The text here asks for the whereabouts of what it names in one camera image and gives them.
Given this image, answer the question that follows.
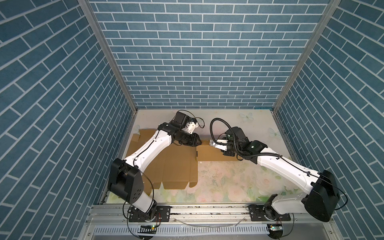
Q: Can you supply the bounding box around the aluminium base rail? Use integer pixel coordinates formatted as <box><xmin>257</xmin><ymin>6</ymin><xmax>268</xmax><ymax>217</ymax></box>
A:
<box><xmin>85</xmin><ymin>203</ymin><xmax>321</xmax><ymax>226</ymax></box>

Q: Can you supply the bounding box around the white slotted cable duct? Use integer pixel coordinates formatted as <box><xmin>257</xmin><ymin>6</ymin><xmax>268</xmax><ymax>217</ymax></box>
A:
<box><xmin>93</xmin><ymin>224</ymin><xmax>269</xmax><ymax>237</ymax></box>

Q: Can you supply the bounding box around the aluminium corner post left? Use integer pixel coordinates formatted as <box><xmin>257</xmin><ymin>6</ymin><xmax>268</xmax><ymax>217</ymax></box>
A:
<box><xmin>78</xmin><ymin>0</ymin><xmax>138</xmax><ymax>114</ymax></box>

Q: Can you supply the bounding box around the aluminium corner post right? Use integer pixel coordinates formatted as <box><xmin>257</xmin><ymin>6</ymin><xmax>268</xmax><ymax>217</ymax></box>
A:
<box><xmin>272</xmin><ymin>0</ymin><xmax>341</xmax><ymax>115</ymax></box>

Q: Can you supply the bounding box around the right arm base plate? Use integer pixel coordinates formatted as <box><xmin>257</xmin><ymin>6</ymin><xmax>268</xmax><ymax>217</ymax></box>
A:
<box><xmin>248</xmin><ymin>204</ymin><xmax>291</xmax><ymax>222</ymax></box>

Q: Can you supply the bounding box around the brown cardboard box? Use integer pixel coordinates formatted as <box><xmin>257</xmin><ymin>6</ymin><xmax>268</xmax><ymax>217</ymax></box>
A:
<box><xmin>196</xmin><ymin>140</ymin><xmax>238</xmax><ymax>162</ymax></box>

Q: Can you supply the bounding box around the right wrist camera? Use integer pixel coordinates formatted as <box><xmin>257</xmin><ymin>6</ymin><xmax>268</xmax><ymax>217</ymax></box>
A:
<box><xmin>210</xmin><ymin>140</ymin><xmax>228</xmax><ymax>152</ymax></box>

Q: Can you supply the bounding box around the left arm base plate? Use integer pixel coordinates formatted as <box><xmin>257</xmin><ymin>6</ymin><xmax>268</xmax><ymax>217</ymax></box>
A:
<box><xmin>129</xmin><ymin>206</ymin><xmax>171</xmax><ymax>223</ymax></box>

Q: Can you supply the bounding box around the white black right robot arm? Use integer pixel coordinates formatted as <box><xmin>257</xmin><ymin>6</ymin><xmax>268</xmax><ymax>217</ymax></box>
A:
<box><xmin>210</xmin><ymin>118</ymin><xmax>344</xmax><ymax>222</ymax></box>

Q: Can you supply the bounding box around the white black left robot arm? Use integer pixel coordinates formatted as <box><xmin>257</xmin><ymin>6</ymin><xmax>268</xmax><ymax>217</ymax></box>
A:
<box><xmin>108</xmin><ymin>110</ymin><xmax>205</xmax><ymax>221</ymax></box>

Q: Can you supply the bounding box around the aluminium corner post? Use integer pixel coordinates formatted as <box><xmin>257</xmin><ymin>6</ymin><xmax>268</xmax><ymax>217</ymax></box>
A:
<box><xmin>78</xmin><ymin>0</ymin><xmax>138</xmax><ymax>114</ymax></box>
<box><xmin>272</xmin><ymin>0</ymin><xmax>341</xmax><ymax>115</ymax></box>

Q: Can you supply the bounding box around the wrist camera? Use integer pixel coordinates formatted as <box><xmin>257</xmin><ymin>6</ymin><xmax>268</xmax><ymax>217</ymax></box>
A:
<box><xmin>184</xmin><ymin>118</ymin><xmax>200</xmax><ymax>134</ymax></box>
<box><xmin>210</xmin><ymin>140</ymin><xmax>228</xmax><ymax>152</ymax></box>

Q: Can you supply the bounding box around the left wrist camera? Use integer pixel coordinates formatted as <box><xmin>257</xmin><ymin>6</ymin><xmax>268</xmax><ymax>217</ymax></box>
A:
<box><xmin>184</xmin><ymin>118</ymin><xmax>200</xmax><ymax>134</ymax></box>

